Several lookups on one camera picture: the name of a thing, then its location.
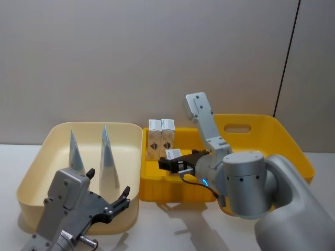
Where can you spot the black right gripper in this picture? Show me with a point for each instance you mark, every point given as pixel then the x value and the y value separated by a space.
pixel 192 160

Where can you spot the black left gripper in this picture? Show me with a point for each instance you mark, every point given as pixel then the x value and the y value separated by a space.
pixel 94 206

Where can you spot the small brown white carton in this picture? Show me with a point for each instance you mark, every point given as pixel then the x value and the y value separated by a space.
pixel 173 153
pixel 154 141
pixel 167 138

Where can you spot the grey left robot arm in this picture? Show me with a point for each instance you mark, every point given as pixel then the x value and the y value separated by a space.
pixel 58 198

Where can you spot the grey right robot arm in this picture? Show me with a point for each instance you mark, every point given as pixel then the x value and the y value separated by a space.
pixel 261 188

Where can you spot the small yellow plastic bin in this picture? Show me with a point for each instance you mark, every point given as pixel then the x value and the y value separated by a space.
pixel 167 188

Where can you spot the silver cone-shaped pouch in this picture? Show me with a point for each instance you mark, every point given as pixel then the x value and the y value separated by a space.
pixel 76 154
pixel 107 164

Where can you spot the cream plastic bin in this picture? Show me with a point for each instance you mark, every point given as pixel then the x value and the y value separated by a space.
pixel 52 157

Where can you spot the large yellow plastic bin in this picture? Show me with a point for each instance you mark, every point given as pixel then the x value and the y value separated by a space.
pixel 261 138

